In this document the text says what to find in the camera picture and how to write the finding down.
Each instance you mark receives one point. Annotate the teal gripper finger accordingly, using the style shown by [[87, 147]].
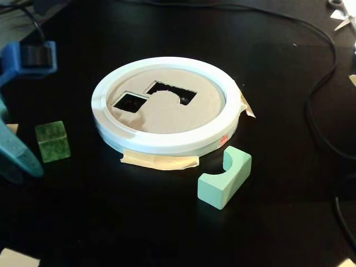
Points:
[[19, 155]]

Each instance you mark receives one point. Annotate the dark green wooden cube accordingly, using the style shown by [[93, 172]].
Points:
[[53, 142]]

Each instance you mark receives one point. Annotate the mint green arch block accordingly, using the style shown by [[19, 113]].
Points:
[[214, 192]]

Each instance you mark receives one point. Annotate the wide beige masking tape strip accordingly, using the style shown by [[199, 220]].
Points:
[[158, 162]]

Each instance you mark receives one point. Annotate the cardboard insert with shape holes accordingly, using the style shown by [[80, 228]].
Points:
[[172, 116]]

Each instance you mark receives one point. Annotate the small beige masking tape strip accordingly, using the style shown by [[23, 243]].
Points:
[[247, 107]]

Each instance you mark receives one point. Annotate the grey metal scissors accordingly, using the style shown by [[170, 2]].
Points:
[[344, 23]]

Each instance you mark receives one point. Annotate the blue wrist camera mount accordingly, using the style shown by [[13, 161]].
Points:
[[11, 55]]

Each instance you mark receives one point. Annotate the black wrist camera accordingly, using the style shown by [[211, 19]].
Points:
[[36, 55]]

